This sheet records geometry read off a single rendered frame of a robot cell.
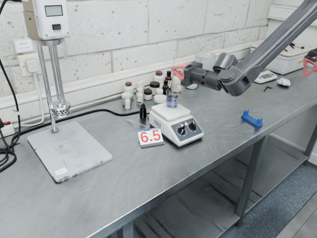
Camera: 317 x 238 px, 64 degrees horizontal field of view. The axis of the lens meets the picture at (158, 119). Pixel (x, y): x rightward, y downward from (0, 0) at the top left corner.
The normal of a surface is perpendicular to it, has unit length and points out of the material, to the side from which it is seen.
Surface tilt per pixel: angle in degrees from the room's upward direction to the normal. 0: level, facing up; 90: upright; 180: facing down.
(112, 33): 90
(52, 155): 0
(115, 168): 0
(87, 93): 90
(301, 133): 90
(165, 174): 0
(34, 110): 90
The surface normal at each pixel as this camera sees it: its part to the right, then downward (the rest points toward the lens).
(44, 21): 0.64, 0.41
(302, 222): 0.04, -0.86
